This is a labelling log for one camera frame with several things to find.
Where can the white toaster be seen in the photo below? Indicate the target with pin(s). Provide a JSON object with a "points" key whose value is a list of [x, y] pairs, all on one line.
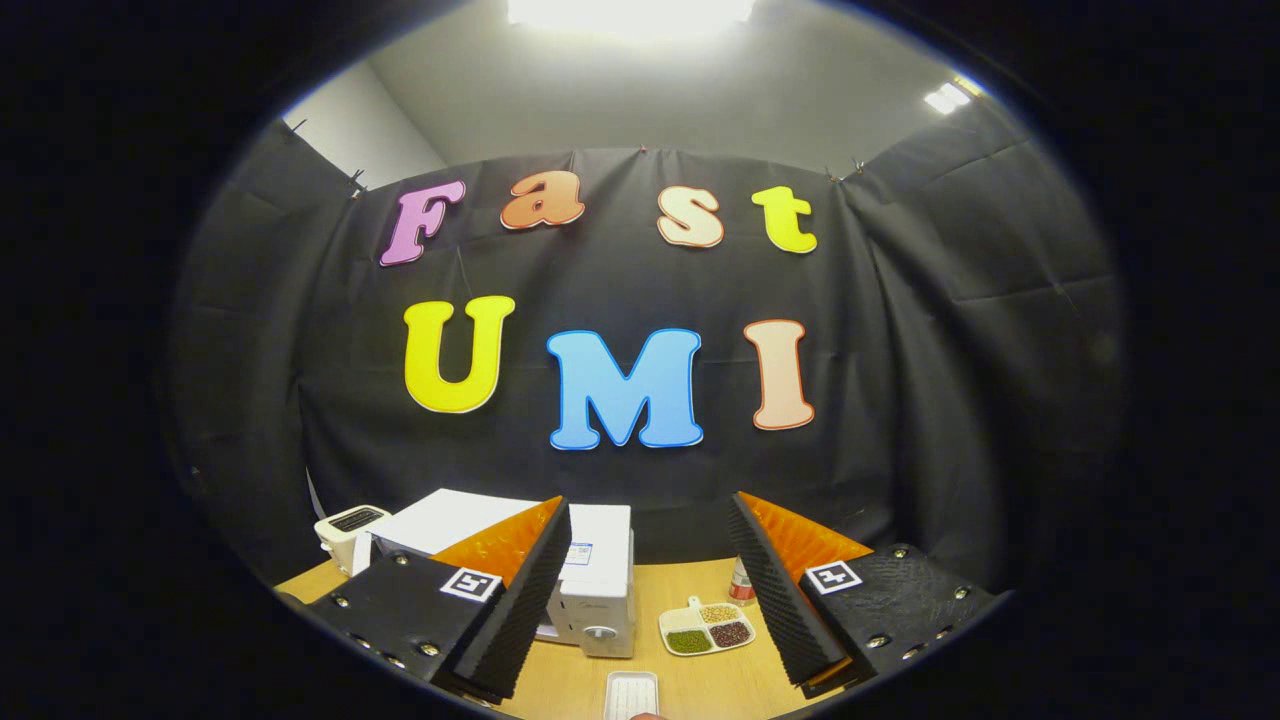
{"points": [[345, 530]]}

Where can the large ceiling light panel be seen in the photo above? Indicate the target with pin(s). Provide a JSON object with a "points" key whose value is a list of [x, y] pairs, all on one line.
{"points": [[630, 15]]}

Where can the black backdrop cloth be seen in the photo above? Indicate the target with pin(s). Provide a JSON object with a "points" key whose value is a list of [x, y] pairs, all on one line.
{"points": [[620, 280]]}

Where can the clear bottle with red cap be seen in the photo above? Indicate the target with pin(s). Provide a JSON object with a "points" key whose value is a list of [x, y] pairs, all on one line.
{"points": [[741, 585]]}

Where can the white microwave oven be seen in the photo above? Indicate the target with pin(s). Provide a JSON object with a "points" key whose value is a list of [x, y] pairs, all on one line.
{"points": [[600, 580]]}

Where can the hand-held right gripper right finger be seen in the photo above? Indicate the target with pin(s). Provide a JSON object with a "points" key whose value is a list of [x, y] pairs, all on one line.
{"points": [[775, 600]]}

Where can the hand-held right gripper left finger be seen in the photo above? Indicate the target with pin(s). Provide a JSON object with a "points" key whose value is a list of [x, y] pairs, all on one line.
{"points": [[525, 600]]}

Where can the white sectioned dish with beans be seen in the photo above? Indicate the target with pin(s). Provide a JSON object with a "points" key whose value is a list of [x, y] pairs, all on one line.
{"points": [[705, 628]]}

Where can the white rectangular tray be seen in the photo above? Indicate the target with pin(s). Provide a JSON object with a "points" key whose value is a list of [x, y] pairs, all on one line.
{"points": [[630, 695]]}

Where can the small ceiling light panel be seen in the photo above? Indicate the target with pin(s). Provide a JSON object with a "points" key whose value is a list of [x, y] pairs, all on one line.
{"points": [[950, 97]]}

